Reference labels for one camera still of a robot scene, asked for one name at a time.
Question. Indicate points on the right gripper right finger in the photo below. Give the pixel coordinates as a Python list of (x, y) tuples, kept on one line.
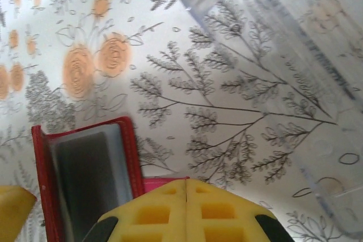
[(221, 219)]

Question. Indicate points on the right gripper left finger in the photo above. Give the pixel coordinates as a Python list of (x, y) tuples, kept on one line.
[(150, 216)]

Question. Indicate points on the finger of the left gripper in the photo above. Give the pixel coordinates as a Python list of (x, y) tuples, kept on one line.
[(12, 213)]

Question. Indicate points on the red card holder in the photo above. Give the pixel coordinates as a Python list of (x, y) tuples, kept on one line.
[(131, 157)]

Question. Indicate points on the black credit card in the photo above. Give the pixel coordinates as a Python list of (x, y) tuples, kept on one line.
[(90, 174)]

